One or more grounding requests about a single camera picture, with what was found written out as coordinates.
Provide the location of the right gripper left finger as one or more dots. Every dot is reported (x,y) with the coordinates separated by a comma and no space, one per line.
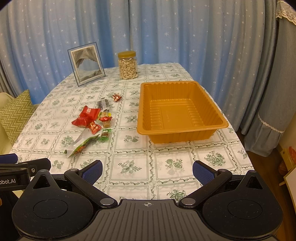
(82,181)

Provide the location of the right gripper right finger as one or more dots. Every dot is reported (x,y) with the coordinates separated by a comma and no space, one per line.
(211,181)

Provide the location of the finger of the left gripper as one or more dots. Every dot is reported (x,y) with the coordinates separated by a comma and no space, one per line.
(33,166)
(8,159)

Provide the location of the green white snack bag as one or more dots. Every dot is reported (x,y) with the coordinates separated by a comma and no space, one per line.
(81,142)

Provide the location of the small red snack packet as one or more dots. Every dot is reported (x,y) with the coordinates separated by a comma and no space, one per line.
(95,128)

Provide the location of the yellow red candy packet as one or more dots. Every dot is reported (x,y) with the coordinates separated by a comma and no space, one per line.
(105,119)

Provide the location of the red square snack packet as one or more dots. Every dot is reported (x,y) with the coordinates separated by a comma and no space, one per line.
(91,113)

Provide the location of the clear black snack packet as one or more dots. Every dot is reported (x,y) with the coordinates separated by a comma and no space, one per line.
(103,104)

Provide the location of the small red foil candy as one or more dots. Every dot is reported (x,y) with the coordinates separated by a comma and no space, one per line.
(116,97)

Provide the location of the red snack bag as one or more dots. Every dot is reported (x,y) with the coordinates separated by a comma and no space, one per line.
(82,122)

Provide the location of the green zigzag cushion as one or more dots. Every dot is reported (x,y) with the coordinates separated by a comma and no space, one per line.
(16,114)

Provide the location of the grey lace-trimmed cover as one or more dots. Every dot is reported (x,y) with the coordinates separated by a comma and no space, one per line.
(278,105)

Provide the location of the orange plastic tray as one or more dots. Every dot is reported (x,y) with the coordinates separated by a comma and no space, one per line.
(177,111)

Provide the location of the blue framed sand picture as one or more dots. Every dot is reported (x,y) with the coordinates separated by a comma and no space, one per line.
(86,63)

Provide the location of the cashew jar gold lid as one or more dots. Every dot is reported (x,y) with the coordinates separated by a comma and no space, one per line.
(127,64)

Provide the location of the blue star curtain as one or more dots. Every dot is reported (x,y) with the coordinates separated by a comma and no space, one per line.
(224,45)

